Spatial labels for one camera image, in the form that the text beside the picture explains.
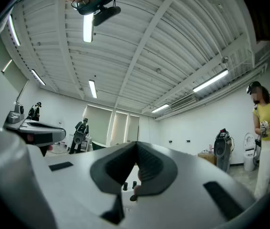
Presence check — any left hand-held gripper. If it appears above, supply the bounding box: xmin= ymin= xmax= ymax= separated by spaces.
xmin=4 ymin=103 xmax=66 ymax=147

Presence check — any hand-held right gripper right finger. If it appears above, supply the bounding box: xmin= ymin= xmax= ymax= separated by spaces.
xmin=123 ymin=141 xmax=256 ymax=229

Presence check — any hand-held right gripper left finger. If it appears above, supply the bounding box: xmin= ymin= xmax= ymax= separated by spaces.
xmin=27 ymin=141 xmax=138 ymax=229

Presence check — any person's left hand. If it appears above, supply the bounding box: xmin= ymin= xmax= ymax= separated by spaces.
xmin=38 ymin=144 xmax=54 ymax=157

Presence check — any white vanity cabinet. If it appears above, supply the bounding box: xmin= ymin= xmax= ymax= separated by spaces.
xmin=81 ymin=137 xmax=93 ymax=152

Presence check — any brown cardboard box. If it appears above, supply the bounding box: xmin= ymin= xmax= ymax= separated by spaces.
xmin=197 ymin=151 xmax=218 ymax=166

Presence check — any ceiling tube light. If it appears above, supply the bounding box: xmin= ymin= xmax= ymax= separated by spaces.
xmin=8 ymin=14 xmax=21 ymax=47
xmin=192 ymin=69 xmax=229 ymax=93
xmin=31 ymin=69 xmax=47 ymax=86
xmin=151 ymin=103 xmax=170 ymax=114
xmin=83 ymin=12 xmax=94 ymax=43
xmin=88 ymin=79 xmax=98 ymax=99

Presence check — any grey window blind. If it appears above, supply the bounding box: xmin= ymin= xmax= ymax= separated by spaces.
xmin=82 ymin=104 xmax=114 ymax=147
xmin=126 ymin=114 xmax=140 ymax=143
xmin=110 ymin=111 xmax=129 ymax=146

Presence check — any white toilet with raised lid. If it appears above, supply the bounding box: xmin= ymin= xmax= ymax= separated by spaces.
xmin=243 ymin=132 xmax=258 ymax=172

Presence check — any ceiling air conditioner vent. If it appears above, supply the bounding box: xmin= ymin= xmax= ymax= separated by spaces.
xmin=169 ymin=94 xmax=197 ymax=111

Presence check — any black head camera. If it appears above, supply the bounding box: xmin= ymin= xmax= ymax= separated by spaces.
xmin=92 ymin=6 xmax=122 ymax=27

